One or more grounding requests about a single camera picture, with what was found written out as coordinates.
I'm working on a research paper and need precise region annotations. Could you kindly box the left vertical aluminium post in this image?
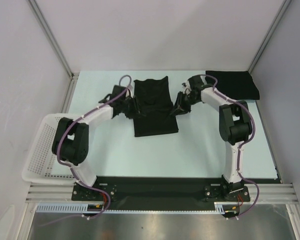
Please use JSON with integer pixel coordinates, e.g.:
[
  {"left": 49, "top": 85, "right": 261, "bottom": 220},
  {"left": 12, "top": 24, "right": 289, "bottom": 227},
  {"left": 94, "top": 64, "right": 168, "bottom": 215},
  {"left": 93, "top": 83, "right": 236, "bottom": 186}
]
[{"left": 27, "top": 0, "right": 75, "bottom": 78}]

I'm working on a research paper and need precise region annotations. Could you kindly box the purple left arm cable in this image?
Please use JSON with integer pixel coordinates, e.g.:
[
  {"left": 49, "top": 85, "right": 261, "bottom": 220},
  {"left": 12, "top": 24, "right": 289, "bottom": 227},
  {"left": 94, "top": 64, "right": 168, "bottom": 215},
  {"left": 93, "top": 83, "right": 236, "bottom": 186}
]
[{"left": 38, "top": 74, "right": 134, "bottom": 223}]

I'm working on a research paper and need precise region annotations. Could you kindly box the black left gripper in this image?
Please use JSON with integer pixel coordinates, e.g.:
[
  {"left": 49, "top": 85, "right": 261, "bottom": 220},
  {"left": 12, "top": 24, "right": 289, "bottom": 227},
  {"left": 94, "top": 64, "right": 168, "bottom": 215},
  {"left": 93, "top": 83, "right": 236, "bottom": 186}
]
[{"left": 119, "top": 95, "right": 146, "bottom": 119}]

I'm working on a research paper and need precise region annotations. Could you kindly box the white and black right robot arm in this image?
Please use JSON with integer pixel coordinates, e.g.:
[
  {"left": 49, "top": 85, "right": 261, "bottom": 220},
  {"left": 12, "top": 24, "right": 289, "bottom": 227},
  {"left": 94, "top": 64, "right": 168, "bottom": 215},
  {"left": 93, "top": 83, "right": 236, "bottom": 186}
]
[{"left": 170, "top": 74, "right": 256, "bottom": 201}]

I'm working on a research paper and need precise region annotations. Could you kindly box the vertical aluminium post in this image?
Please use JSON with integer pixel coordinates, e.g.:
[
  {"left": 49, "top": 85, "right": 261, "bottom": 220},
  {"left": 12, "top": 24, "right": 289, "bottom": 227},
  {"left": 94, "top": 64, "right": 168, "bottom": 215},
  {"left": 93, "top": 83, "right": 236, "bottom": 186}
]
[
  {"left": 27, "top": 0, "right": 75, "bottom": 78},
  {"left": 247, "top": 0, "right": 294, "bottom": 74}
]

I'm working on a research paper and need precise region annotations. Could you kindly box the white slotted cable duct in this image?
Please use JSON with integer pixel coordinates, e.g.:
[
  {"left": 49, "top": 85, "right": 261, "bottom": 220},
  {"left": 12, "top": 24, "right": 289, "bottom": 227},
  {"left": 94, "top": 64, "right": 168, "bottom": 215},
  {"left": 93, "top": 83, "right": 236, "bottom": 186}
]
[{"left": 36, "top": 202, "right": 239, "bottom": 215}]

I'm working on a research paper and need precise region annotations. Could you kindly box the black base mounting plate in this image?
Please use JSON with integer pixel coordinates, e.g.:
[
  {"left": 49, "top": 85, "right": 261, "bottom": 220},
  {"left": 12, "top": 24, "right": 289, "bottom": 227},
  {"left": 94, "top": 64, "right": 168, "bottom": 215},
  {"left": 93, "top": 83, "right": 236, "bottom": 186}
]
[{"left": 71, "top": 176, "right": 251, "bottom": 211}]

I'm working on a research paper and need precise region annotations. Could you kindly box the aluminium frame rail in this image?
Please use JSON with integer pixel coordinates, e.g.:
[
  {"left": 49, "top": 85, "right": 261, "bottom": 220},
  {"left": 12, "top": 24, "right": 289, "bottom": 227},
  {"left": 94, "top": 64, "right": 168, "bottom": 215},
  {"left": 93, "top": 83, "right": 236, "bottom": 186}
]
[{"left": 26, "top": 183, "right": 298, "bottom": 204}]

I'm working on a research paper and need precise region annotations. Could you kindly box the right vertical aluminium post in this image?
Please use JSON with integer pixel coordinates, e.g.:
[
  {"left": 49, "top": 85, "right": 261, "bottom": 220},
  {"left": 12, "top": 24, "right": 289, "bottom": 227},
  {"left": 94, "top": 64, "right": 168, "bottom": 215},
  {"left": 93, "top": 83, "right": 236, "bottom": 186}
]
[{"left": 247, "top": 0, "right": 294, "bottom": 74}]

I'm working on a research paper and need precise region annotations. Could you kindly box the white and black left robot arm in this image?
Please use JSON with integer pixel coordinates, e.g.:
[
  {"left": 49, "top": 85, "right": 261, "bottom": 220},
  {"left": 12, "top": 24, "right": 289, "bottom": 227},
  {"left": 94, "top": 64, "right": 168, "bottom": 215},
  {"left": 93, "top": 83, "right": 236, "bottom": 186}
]
[{"left": 51, "top": 85, "right": 142, "bottom": 200}]

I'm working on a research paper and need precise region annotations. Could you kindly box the white plastic basket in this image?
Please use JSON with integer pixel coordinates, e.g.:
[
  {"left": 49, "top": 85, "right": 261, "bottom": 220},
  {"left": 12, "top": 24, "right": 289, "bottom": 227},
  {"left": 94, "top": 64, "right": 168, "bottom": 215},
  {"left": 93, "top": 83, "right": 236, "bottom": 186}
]
[{"left": 21, "top": 113, "right": 79, "bottom": 185}]

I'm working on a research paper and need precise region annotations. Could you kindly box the folded black t shirt with logo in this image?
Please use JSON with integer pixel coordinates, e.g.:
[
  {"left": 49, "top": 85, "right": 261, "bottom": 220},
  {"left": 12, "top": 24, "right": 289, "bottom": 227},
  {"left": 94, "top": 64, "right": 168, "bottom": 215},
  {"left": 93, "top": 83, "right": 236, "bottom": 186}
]
[{"left": 205, "top": 70, "right": 260, "bottom": 100}]

